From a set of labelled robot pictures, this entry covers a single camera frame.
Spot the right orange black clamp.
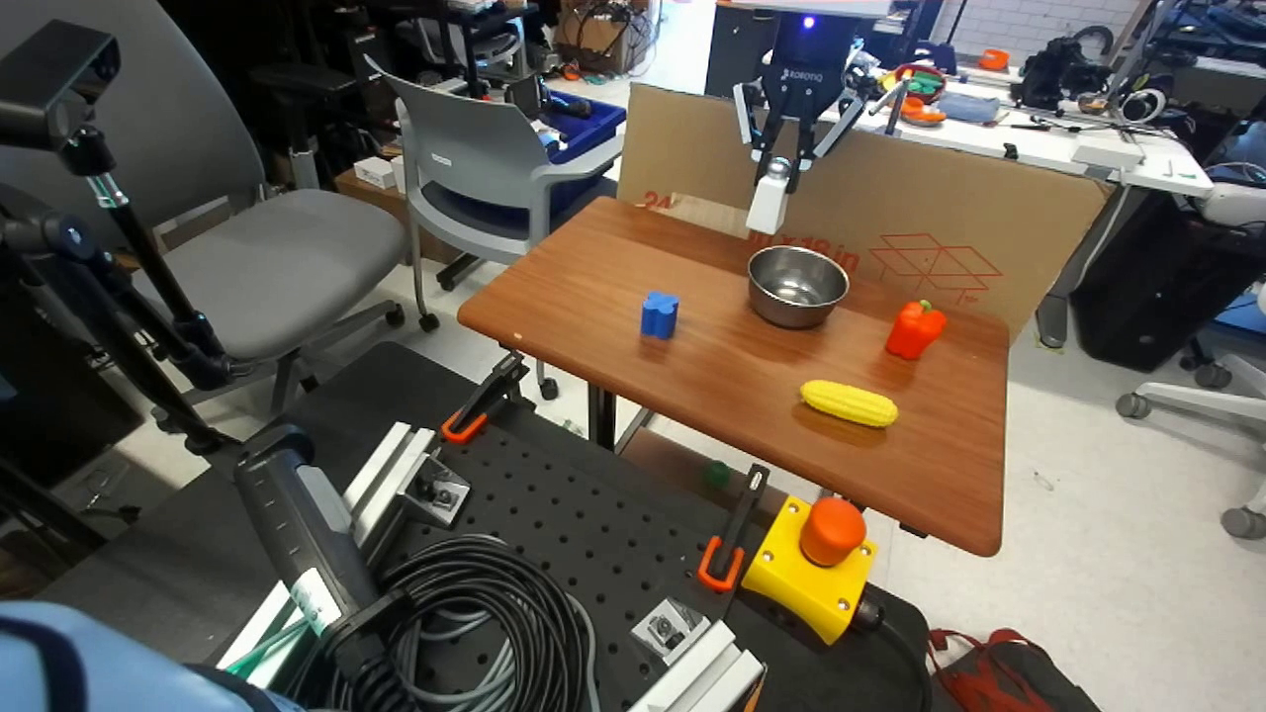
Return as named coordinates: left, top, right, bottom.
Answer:
left=697, top=463, right=768, bottom=592

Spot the white background desk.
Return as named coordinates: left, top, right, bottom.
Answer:
left=843, top=51, right=1215, bottom=353

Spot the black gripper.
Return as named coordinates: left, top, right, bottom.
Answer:
left=732, top=14, right=867, bottom=180

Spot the blue cloth corner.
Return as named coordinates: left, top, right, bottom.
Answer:
left=0, top=602, right=305, bottom=712

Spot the yellow emergency stop box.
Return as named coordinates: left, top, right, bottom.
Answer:
left=739, top=493, right=879, bottom=646

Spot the black coiled cable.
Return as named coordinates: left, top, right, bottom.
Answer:
left=323, top=529, right=604, bottom=712

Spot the yellow toy corn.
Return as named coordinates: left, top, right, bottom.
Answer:
left=801, top=378, right=900, bottom=426

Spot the light grey plastic chair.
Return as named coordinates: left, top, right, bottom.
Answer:
left=373, top=64, right=627, bottom=287

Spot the left orange black clamp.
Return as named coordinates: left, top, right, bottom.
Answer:
left=438, top=355, right=526, bottom=444

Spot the orange black clamp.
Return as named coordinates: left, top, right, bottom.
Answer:
left=438, top=355, right=526, bottom=444
left=697, top=463, right=768, bottom=592

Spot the blue cube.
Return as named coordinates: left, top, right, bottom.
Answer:
left=640, top=293, right=681, bottom=339

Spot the grey office chair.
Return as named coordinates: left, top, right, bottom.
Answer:
left=0, top=0, right=406, bottom=403

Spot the black camera on tripod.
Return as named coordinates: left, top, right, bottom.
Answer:
left=0, top=20, right=234, bottom=456

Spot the brown cardboard sheet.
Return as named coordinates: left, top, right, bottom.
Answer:
left=616, top=84, right=1109, bottom=331

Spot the black perforated breadboard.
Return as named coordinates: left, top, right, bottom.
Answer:
left=281, top=410, right=935, bottom=712

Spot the white salt cellar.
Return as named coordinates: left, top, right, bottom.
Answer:
left=748, top=175, right=788, bottom=233

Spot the black suitcase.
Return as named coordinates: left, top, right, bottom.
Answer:
left=1071, top=199, right=1266, bottom=373

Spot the red toy pepper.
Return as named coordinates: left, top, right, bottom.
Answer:
left=885, top=300, right=950, bottom=361

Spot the red black bag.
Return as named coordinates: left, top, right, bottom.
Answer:
left=926, top=627, right=1100, bottom=712

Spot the metal bowl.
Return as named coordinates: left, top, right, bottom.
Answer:
left=748, top=246, right=850, bottom=328

